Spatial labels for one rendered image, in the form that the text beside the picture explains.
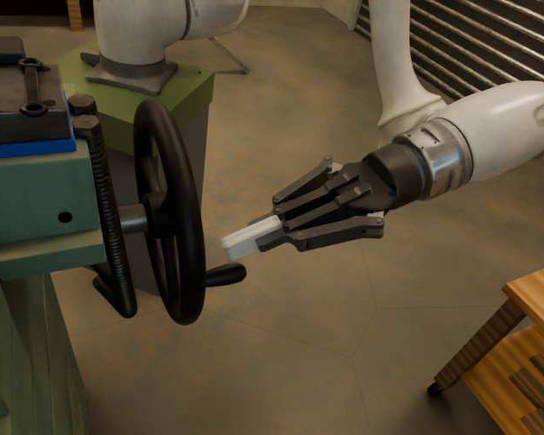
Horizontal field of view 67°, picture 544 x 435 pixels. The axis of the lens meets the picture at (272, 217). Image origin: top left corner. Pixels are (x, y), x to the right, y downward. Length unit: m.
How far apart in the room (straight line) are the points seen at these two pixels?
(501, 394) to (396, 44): 1.03
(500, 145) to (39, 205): 0.48
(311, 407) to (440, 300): 0.71
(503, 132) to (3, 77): 0.50
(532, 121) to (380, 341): 1.09
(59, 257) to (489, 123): 0.48
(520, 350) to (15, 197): 1.40
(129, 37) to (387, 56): 0.60
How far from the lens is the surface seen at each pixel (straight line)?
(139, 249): 1.32
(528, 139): 0.56
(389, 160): 0.48
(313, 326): 1.47
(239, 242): 0.45
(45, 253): 0.44
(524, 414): 1.41
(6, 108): 0.39
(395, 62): 0.68
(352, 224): 0.45
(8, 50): 0.47
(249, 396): 1.31
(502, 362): 1.46
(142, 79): 1.09
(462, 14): 3.46
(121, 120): 0.98
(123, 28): 1.04
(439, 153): 0.50
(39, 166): 0.40
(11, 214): 0.43
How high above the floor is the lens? 1.19
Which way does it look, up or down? 42 degrees down
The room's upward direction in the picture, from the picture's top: 13 degrees clockwise
